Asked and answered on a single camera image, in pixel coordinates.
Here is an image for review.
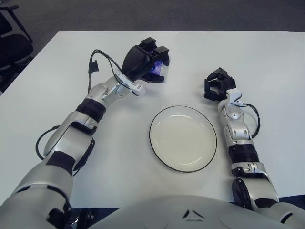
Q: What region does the grey robot torso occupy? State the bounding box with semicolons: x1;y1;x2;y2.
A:
81;194;305;229

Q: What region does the purple tissue paper pack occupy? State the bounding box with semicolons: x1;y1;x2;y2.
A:
149;61;171;83

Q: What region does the black office chair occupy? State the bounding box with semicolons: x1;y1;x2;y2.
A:
0;6;34;93

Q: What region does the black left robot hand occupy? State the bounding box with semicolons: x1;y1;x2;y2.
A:
121;37;171;83

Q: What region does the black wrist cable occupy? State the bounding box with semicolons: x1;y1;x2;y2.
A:
242;103;261;138
87;49;124;96

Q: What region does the white plate with black rim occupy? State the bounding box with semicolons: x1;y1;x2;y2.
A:
149;105;218;173

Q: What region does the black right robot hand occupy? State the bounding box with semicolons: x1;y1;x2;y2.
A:
203;68;237;101

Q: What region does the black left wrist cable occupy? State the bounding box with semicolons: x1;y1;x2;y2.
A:
87;49;124;96

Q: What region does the black left elbow cable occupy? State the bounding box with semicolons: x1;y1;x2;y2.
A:
35;125;96;177

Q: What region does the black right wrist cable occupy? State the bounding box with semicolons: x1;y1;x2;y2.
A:
242;103;261;138

